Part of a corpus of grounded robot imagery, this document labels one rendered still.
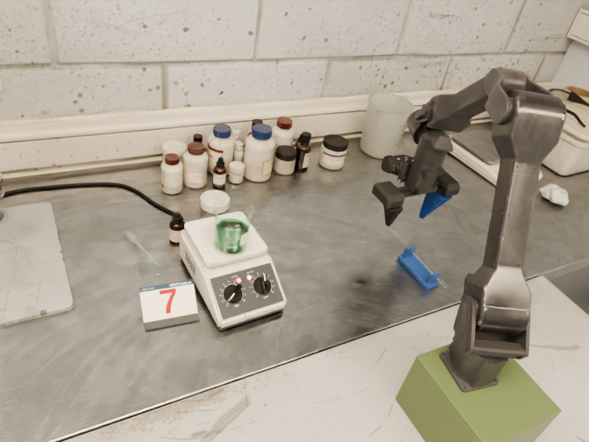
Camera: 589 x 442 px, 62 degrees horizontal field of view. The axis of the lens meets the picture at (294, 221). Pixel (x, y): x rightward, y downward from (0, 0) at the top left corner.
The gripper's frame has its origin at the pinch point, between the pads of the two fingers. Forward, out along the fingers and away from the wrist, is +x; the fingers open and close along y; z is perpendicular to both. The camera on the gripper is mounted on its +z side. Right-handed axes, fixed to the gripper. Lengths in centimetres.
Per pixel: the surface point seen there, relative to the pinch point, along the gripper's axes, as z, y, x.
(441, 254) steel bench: -5.7, -8.7, 10.5
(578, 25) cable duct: 49, -103, -20
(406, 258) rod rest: -5.0, 1.1, 9.4
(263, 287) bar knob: -7.2, 36.1, 4.0
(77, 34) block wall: 49, 55, -18
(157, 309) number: -3, 53, 8
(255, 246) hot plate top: -0.1, 34.9, 1.2
